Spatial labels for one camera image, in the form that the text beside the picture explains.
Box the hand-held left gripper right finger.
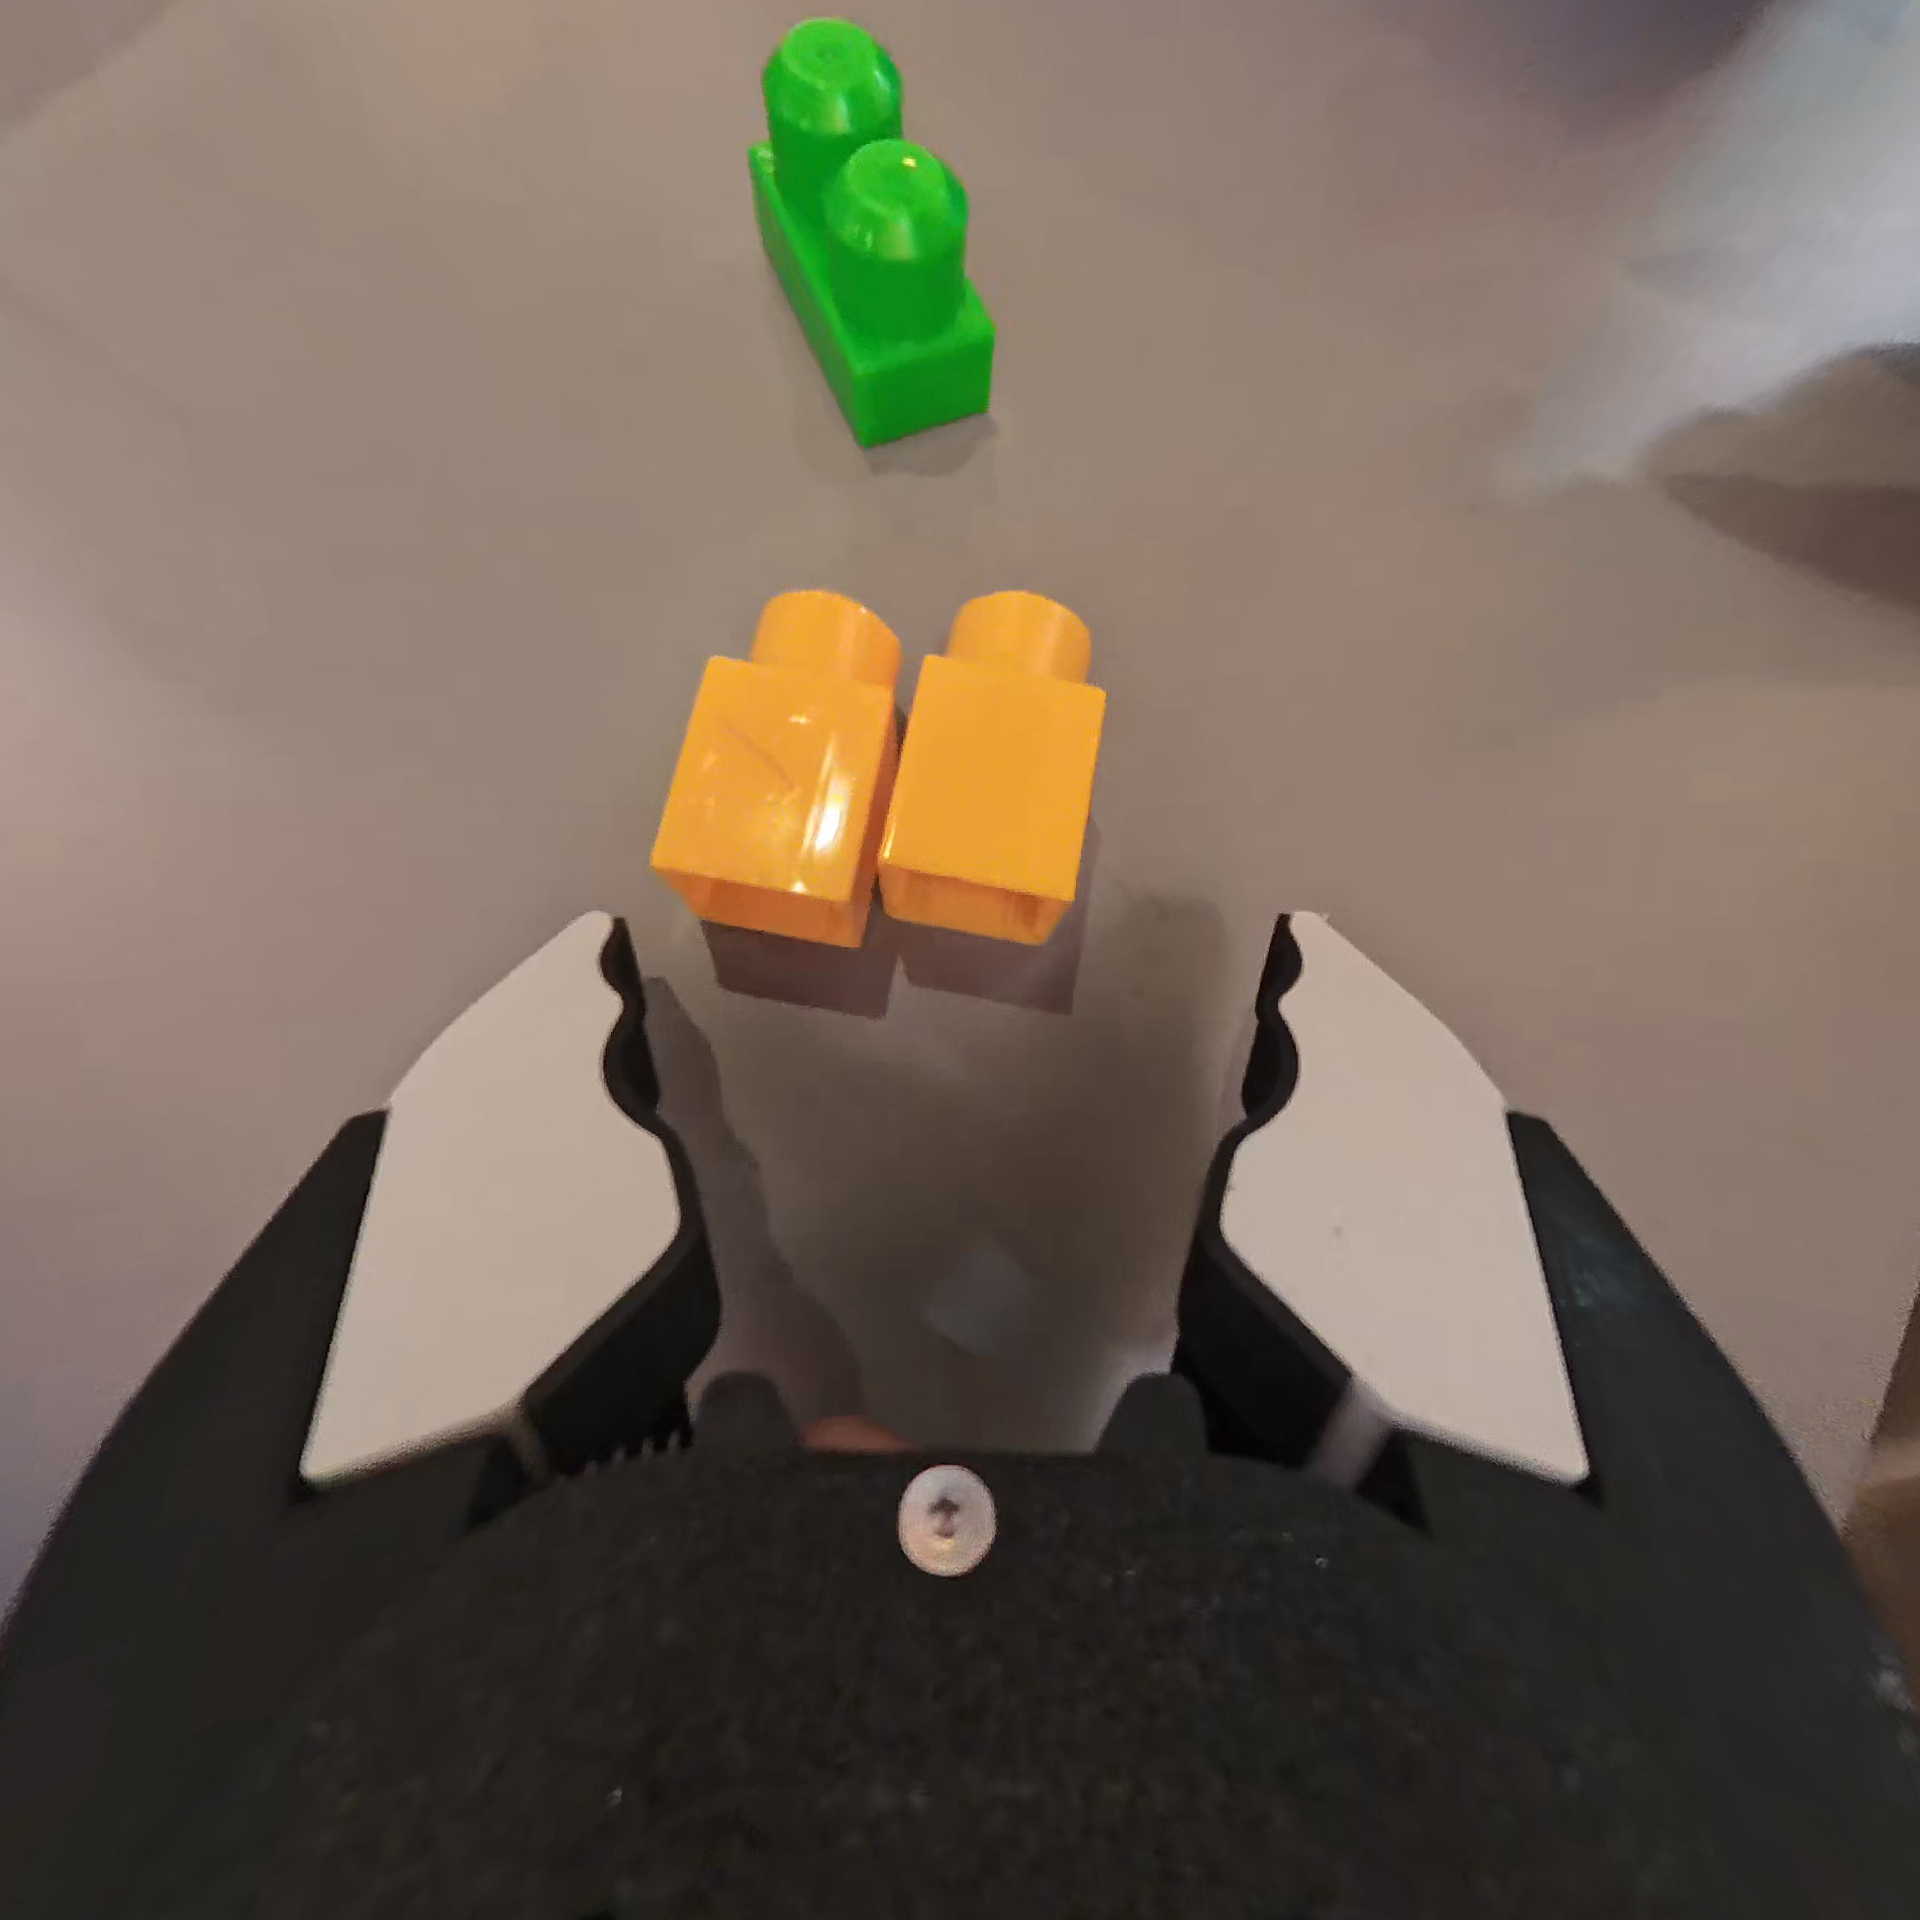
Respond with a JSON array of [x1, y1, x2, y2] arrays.
[[1168, 913, 1596, 1493]]

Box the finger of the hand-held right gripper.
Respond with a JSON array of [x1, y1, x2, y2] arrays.
[[1502, 0, 1920, 497]]

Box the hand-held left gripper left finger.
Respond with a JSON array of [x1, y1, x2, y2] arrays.
[[298, 913, 724, 1493]]

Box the yellow toy building block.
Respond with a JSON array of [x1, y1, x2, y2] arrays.
[[879, 586, 1114, 953], [648, 586, 906, 952]]

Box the green two-stud toy block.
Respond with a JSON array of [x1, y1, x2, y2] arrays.
[[748, 16, 1002, 452]]

